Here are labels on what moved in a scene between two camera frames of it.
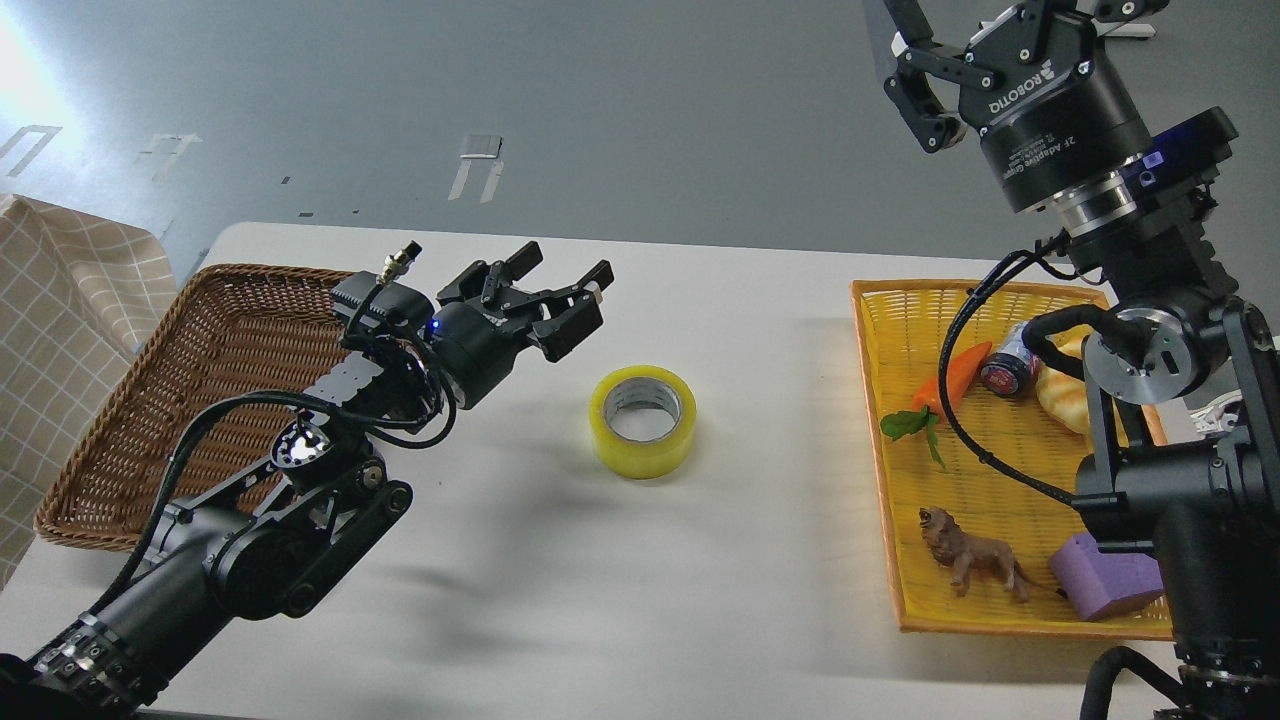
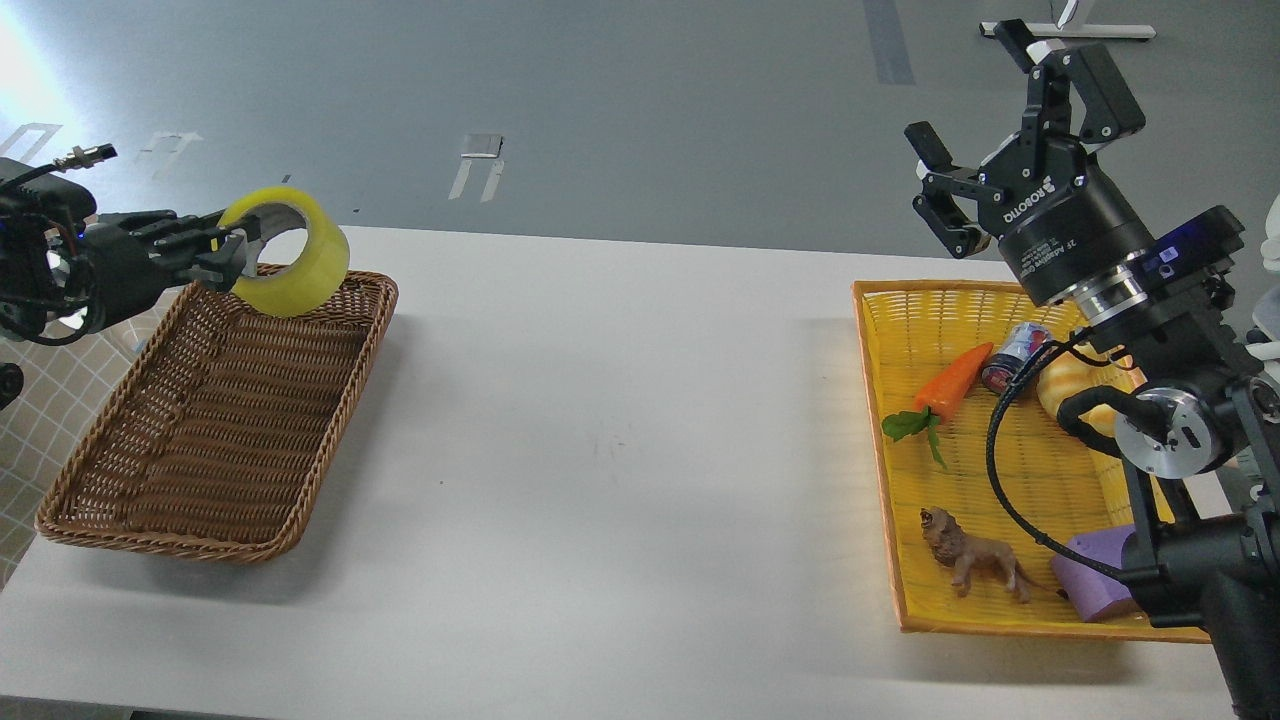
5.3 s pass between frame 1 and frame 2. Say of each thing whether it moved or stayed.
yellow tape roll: moved
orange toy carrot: stayed
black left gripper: moved
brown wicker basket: stayed
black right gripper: moved
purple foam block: stayed
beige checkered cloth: stayed
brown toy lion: stayed
